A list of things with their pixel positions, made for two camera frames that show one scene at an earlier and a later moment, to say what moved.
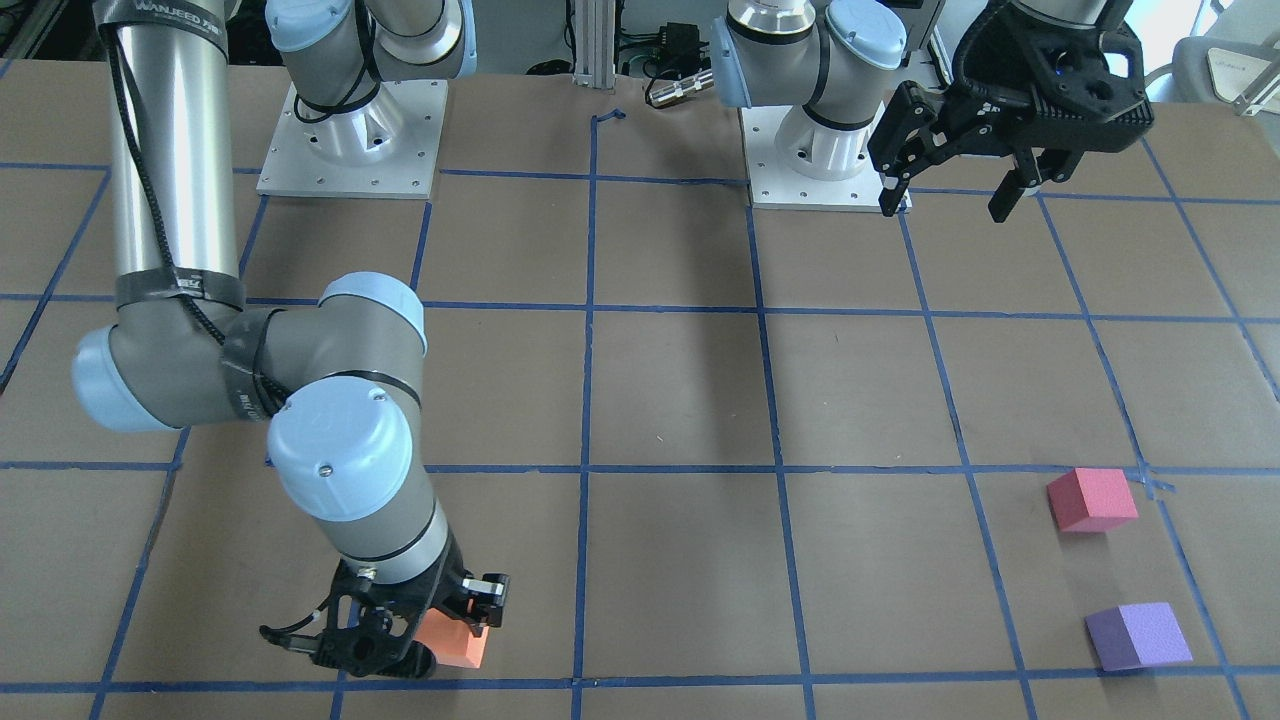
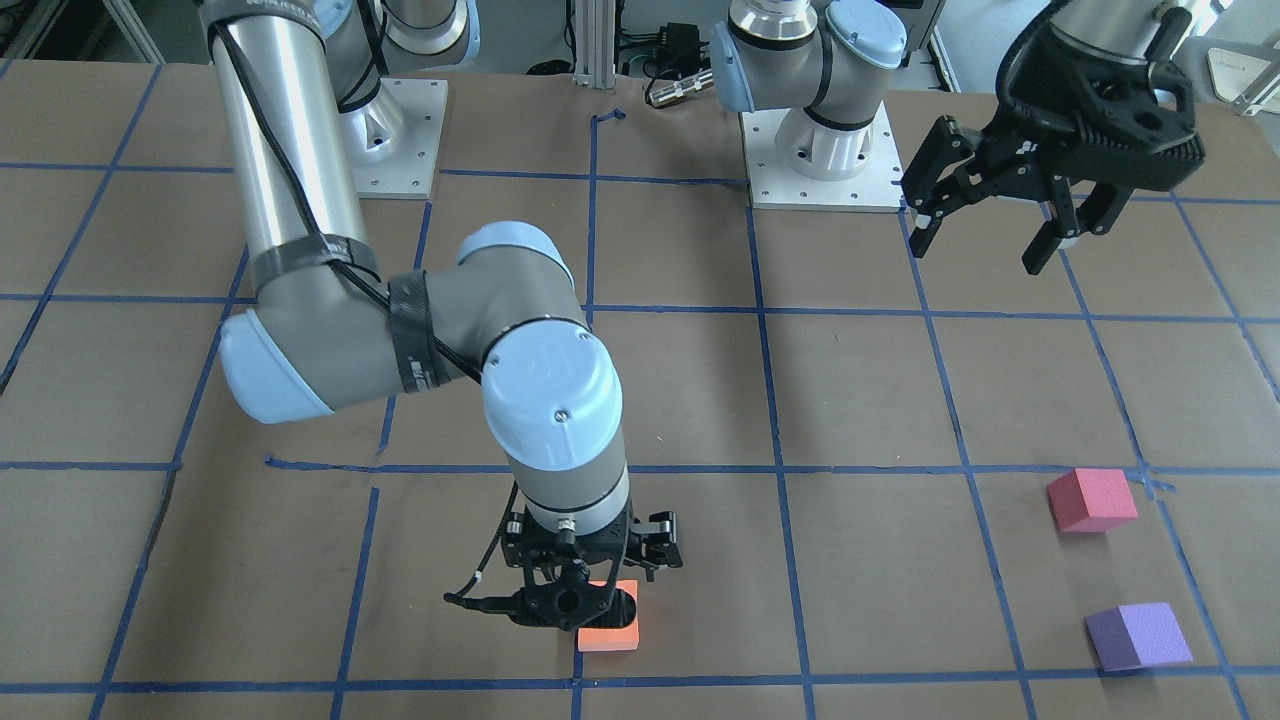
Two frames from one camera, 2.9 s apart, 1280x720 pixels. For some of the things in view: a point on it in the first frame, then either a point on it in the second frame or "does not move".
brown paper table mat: (734, 462) does not move
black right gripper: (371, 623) → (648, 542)
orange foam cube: (453, 639) → (612, 639)
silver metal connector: (681, 88) does not move
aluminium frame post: (595, 43) does not move
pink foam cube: (1091, 500) does not move
